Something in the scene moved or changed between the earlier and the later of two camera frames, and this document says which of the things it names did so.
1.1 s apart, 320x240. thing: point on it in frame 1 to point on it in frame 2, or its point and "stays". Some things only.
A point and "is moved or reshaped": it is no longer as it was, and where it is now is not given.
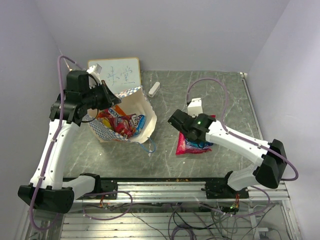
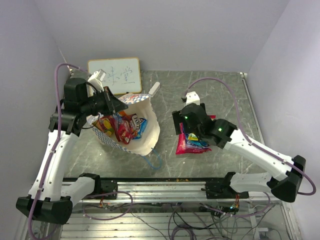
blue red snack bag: (193, 147) stays
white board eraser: (154, 89) stays
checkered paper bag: (133, 101) is moved or reshaped
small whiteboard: (121, 74) stays
